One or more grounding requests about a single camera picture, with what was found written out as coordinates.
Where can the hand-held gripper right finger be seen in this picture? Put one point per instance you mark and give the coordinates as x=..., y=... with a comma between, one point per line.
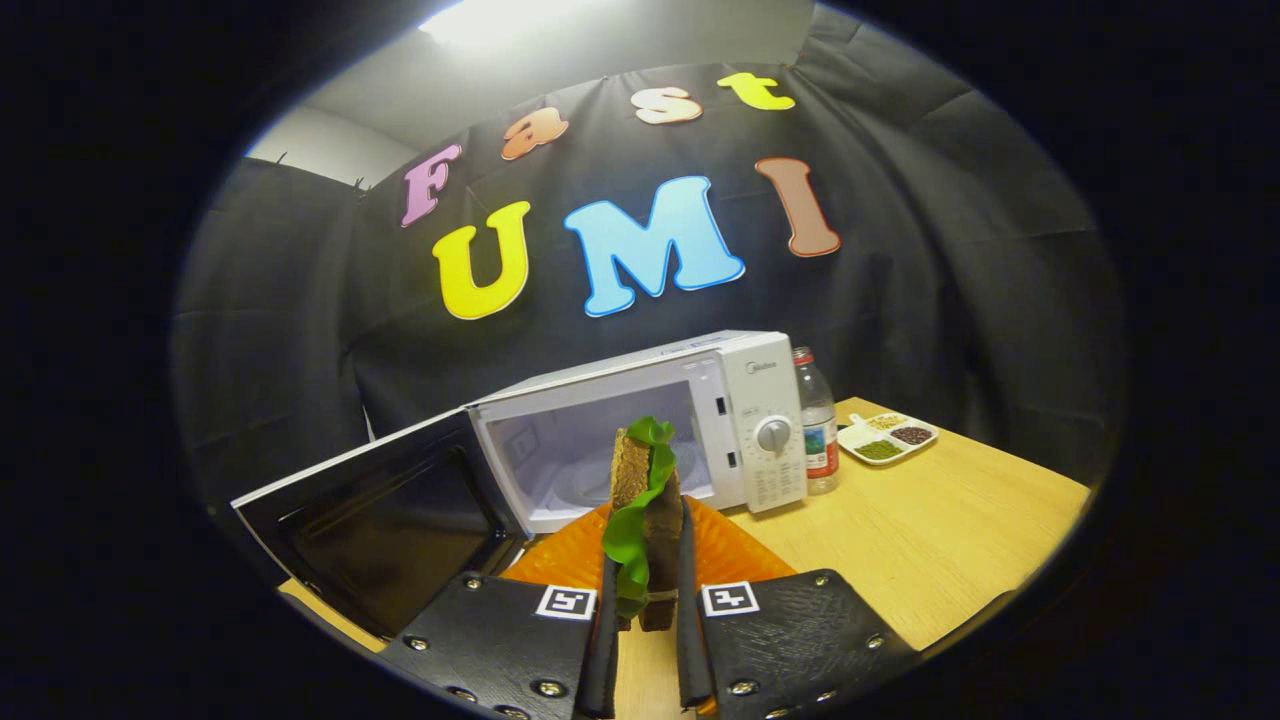
x=790, y=640

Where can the glass microwave turntable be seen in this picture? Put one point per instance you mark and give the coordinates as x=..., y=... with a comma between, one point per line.
x=582, y=490

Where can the white microwave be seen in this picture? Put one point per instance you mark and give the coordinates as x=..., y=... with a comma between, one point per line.
x=760, y=400

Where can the white divided bean dish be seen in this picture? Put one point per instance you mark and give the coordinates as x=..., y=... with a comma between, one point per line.
x=885, y=445

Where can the black backdrop cloth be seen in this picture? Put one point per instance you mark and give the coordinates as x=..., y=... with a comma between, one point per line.
x=950, y=250

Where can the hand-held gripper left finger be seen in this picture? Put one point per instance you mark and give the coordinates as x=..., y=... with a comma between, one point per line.
x=500, y=640

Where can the lettuce sandwich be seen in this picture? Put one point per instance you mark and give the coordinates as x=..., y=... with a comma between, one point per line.
x=632, y=475

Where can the clear water bottle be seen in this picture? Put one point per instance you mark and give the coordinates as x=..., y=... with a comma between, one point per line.
x=818, y=440

